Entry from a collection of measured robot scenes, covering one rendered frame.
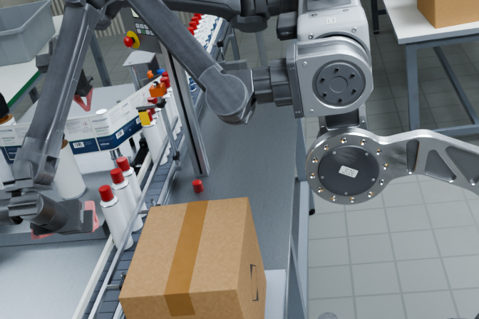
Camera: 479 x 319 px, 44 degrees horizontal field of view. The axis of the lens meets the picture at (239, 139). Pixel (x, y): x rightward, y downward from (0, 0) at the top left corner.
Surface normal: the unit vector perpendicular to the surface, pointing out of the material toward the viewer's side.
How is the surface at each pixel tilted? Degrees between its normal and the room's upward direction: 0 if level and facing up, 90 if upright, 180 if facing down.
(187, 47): 49
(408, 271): 0
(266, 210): 0
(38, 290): 0
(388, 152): 90
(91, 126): 90
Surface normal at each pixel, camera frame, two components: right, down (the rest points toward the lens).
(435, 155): -0.09, 0.51
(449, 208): -0.19, -0.85
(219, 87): -0.18, -0.15
